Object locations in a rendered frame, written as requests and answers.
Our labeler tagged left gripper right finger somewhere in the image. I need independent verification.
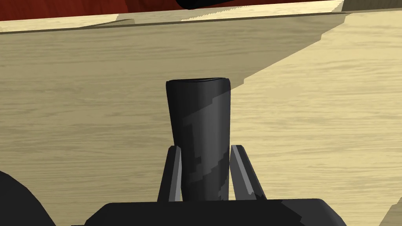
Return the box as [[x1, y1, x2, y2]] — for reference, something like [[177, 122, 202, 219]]
[[230, 144, 268, 201]]

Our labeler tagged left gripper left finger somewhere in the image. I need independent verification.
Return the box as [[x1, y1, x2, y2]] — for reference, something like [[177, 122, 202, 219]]
[[157, 146, 183, 202]]

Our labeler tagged black cup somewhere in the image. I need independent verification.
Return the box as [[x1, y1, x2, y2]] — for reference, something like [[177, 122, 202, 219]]
[[165, 77, 232, 202]]

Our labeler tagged light wooden table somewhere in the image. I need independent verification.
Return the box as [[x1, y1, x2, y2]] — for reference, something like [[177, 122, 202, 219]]
[[0, 0, 402, 226]]

